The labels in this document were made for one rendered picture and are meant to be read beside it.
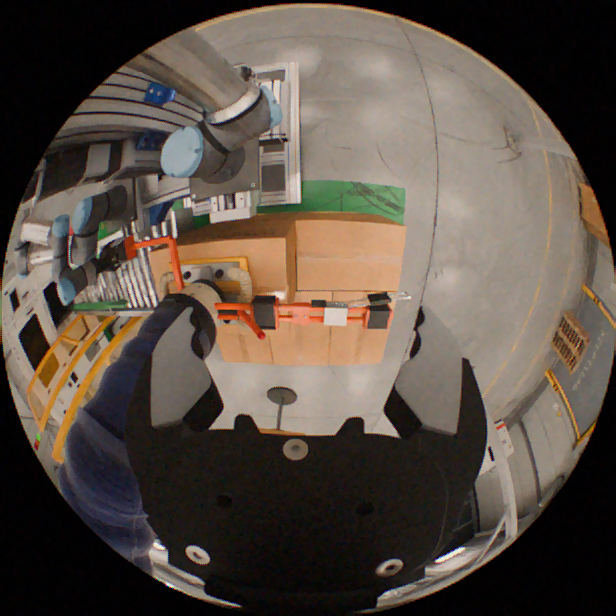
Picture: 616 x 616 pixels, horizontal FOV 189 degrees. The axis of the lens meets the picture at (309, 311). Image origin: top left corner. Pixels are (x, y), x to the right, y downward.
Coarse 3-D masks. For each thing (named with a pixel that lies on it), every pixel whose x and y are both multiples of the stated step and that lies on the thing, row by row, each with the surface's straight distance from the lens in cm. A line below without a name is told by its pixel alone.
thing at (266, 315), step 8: (256, 296) 66; (264, 296) 66; (272, 296) 65; (256, 304) 63; (264, 304) 63; (272, 304) 62; (256, 312) 66; (264, 312) 65; (272, 312) 65; (256, 320) 67; (264, 320) 67; (272, 320) 66; (264, 328) 67; (272, 328) 67
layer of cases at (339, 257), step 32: (224, 224) 129; (320, 224) 110; (352, 224) 111; (384, 224) 116; (320, 256) 114; (352, 256) 115; (384, 256) 120; (320, 288) 121; (352, 288) 122; (384, 288) 127; (224, 352) 164; (256, 352) 154; (288, 352) 149; (320, 352) 148; (352, 352) 151
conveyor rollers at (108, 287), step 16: (144, 256) 160; (112, 272) 198; (128, 272) 183; (144, 272) 163; (96, 288) 237; (112, 288) 207; (128, 288) 186; (144, 288) 172; (128, 304) 197; (144, 304) 183
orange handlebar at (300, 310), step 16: (160, 240) 72; (176, 256) 71; (176, 272) 72; (224, 304) 69; (240, 304) 67; (288, 304) 64; (304, 304) 64; (288, 320) 66; (304, 320) 65; (320, 320) 66; (352, 320) 67
